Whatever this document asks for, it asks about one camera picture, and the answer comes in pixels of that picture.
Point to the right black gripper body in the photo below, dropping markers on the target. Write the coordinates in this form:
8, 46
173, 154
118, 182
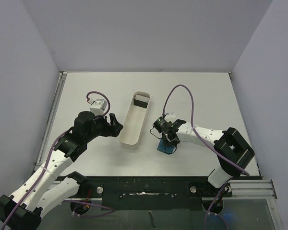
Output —
170, 133

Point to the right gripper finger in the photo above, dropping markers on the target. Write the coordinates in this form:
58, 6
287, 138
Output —
165, 140
175, 141

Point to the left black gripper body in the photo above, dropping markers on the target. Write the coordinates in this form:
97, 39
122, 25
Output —
101, 128

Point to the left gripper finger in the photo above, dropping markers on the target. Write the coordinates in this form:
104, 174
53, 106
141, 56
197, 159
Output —
113, 120
116, 129

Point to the blue card holder wallet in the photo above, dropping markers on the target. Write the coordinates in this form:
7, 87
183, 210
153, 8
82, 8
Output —
167, 150

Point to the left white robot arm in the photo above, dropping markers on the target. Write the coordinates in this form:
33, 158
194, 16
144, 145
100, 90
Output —
25, 207

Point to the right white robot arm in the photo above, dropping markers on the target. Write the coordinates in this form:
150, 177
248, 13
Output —
233, 151

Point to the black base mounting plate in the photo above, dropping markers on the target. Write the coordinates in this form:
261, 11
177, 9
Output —
148, 193

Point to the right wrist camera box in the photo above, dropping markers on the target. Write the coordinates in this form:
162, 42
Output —
170, 116

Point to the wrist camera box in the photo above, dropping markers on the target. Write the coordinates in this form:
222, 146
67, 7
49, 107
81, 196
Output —
170, 116
98, 107

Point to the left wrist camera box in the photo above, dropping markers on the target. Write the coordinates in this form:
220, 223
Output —
98, 107

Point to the aluminium frame rail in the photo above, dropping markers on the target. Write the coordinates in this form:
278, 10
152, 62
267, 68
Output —
51, 117

